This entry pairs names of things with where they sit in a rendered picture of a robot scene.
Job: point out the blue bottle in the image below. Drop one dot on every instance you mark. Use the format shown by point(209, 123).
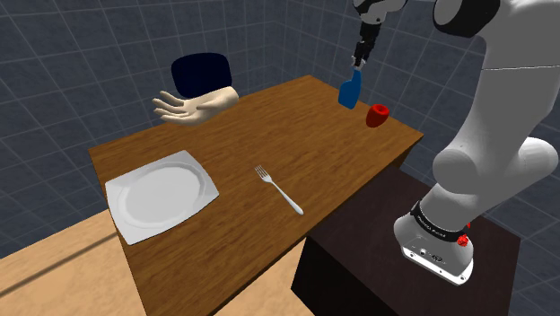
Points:
point(350, 94)

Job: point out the white square plate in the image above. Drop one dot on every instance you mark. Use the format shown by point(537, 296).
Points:
point(159, 194)

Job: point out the dark robot stand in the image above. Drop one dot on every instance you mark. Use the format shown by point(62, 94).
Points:
point(363, 245)

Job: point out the silver fork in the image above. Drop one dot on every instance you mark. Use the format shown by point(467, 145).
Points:
point(280, 192)

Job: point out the brown wooden table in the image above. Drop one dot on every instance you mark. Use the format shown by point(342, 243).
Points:
point(271, 144)

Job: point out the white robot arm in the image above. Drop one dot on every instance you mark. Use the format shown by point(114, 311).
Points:
point(494, 109)

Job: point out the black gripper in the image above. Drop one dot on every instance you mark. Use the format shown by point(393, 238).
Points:
point(369, 34)

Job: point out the red cup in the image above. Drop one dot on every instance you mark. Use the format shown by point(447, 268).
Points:
point(377, 116)

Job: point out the beige hand figure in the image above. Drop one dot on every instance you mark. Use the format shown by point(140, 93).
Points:
point(197, 109)

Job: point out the dark blue rounded block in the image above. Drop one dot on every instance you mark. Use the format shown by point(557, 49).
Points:
point(201, 72)

